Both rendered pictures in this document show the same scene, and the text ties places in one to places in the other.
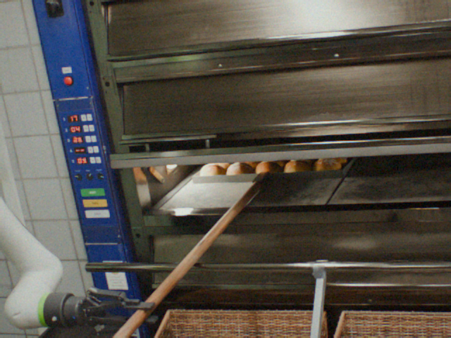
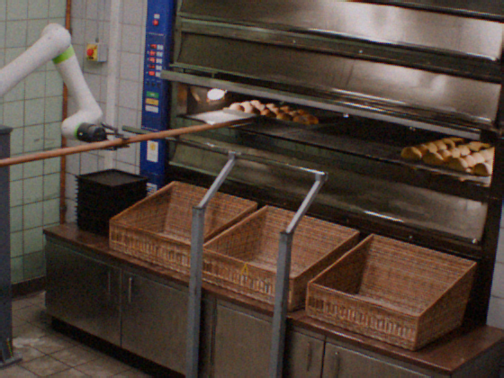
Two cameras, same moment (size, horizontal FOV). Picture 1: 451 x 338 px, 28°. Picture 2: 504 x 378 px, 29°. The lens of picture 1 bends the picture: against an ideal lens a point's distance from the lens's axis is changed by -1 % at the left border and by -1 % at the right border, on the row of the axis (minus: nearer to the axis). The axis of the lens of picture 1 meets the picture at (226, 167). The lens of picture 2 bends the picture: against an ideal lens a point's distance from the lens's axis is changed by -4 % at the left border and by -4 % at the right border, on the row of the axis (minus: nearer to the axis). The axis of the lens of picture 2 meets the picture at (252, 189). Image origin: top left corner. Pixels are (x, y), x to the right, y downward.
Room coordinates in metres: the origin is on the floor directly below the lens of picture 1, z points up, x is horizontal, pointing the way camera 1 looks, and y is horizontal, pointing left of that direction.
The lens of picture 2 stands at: (-2.03, -1.47, 2.14)
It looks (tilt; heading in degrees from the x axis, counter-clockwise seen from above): 14 degrees down; 15
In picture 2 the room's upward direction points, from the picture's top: 4 degrees clockwise
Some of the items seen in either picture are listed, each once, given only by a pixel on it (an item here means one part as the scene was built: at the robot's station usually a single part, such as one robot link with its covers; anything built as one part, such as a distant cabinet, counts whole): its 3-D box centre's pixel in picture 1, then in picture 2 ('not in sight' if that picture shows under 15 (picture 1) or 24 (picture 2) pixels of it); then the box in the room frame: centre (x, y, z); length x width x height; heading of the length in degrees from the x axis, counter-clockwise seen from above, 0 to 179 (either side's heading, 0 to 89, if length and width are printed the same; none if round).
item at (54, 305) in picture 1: (63, 309); (88, 132); (2.16, 0.48, 1.20); 0.12 x 0.06 x 0.09; 157
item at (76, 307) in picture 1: (87, 310); (98, 135); (2.13, 0.41, 1.20); 0.09 x 0.07 x 0.08; 67
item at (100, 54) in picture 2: not in sight; (96, 51); (3.05, 0.86, 1.46); 0.10 x 0.07 x 0.10; 67
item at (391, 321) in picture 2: not in sight; (391, 289); (2.01, -1.00, 0.72); 0.56 x 0.49 x 0.28; 66
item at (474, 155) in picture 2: not in sight; (472, 153); (2.68, -1.24, 1.21); 0.61 x 0.48 x 0.06; 157
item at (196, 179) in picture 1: (280, 160); (284, 114); (3.16, -0.20, 1.19); 0.55 x 0.36 x 0.03; 67
